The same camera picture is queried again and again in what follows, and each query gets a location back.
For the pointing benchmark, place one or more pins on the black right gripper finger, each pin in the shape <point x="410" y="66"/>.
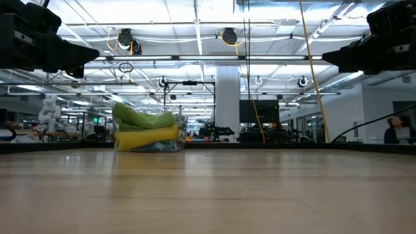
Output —
<point x="351" y="58"/>

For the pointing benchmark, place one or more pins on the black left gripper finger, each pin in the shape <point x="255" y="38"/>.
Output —
<point x="71" y="53"/>
<point x="76" y="72"/>

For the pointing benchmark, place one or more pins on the bright green microfiber towel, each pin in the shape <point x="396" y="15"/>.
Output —
<point x="139" y="118"/>

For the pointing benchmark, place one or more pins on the yellow microfiber towel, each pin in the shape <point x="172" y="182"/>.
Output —
<point x="146" y="138"/>

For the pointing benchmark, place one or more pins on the light blue microfiber towel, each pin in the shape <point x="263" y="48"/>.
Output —
<point x="159" y="147"/>

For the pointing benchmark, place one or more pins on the white robot figure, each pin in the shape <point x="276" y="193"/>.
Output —
<point x="48" y="113"/>

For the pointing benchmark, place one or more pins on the person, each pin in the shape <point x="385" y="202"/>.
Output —
<point x="398" y="130"/>

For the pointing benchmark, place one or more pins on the clear plastic bin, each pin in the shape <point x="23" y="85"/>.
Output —
<point x="180" y="130"/>

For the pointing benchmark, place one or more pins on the white pillar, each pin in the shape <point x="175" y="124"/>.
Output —
<point x="227" y="97"/>

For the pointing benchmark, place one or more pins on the black metal table frame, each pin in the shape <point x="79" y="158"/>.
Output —
<point x="260" y="148"/>

